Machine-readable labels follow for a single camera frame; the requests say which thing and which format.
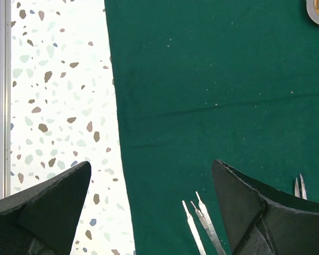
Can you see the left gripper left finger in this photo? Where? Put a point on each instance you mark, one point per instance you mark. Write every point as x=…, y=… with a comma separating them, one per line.
x=43, y=218

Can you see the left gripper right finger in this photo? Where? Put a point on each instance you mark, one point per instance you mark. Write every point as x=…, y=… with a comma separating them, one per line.
x=259, y=219

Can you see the steel surgical scissors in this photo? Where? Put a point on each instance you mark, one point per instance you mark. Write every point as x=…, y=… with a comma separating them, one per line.
x=300, y=188

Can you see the green surgical drape cloth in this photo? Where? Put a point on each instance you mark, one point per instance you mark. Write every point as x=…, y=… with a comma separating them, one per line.
x=197, y=81

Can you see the steel instrument tray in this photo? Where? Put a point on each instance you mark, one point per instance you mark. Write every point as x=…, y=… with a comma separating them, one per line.
x=317, y=13

